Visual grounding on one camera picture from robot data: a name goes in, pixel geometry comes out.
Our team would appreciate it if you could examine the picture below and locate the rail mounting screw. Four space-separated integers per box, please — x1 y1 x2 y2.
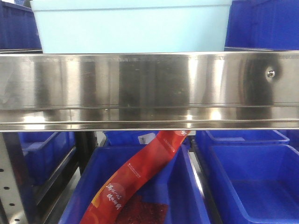
267 70 276 78

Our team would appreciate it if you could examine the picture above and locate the blue bin with red package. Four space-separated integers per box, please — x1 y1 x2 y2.
58 145 210 224

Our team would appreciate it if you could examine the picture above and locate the white barcode label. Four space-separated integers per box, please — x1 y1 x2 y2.
138 133 156 144

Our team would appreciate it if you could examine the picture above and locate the blue bin bottom right rear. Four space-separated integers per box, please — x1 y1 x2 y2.
195 130 290 152

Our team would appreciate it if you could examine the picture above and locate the blue bin bottom left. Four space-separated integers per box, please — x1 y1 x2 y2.
18 132 75 186

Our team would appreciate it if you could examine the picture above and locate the light blue plastic bin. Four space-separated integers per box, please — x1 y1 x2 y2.
31 0 232 53

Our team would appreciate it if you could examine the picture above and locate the red printed paper package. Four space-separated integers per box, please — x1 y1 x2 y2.
80 130 189 224

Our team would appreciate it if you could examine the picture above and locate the perforated steel shelf upright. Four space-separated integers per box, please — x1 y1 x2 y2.
0 133 28 224

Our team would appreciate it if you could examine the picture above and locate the blue bin top right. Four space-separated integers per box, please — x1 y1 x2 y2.
225 0 299 50

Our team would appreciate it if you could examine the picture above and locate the blue bin top left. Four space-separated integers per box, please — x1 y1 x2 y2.
0 1 42 49

